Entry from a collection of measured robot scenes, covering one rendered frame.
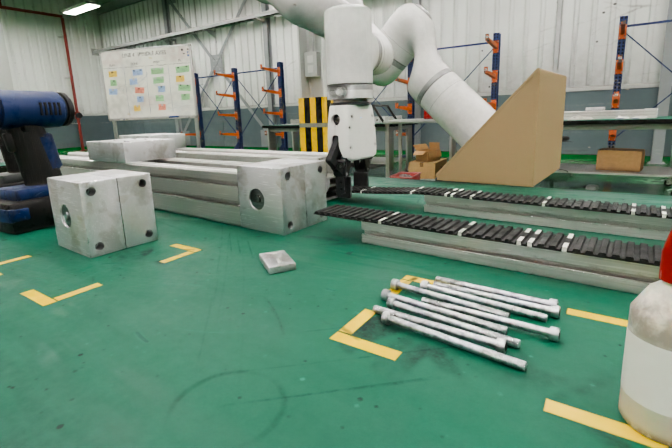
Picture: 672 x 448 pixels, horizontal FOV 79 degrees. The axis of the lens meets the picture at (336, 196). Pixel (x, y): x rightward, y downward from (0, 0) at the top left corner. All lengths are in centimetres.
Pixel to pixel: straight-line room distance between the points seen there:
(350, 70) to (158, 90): 587
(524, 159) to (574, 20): 739
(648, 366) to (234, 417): 22
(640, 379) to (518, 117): 72
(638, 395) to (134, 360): 31
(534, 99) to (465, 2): 780
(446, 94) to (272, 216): 64
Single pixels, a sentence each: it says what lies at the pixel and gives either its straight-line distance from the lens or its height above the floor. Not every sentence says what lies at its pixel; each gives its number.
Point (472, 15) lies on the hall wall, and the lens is 861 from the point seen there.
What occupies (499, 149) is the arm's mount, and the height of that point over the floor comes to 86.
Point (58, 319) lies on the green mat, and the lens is 44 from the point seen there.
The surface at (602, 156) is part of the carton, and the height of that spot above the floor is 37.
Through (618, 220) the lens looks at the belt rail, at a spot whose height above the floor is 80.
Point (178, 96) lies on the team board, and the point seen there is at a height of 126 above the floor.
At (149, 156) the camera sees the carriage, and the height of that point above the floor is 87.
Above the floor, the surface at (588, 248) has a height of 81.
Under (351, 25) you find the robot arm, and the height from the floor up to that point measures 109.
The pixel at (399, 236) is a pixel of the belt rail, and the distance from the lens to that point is 51.
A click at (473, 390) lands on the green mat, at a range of 28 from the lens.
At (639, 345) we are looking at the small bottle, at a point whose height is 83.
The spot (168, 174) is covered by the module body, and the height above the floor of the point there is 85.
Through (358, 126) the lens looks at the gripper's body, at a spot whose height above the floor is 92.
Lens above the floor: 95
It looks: 12 degrees down
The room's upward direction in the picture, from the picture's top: 2 degrees counter-clockwise
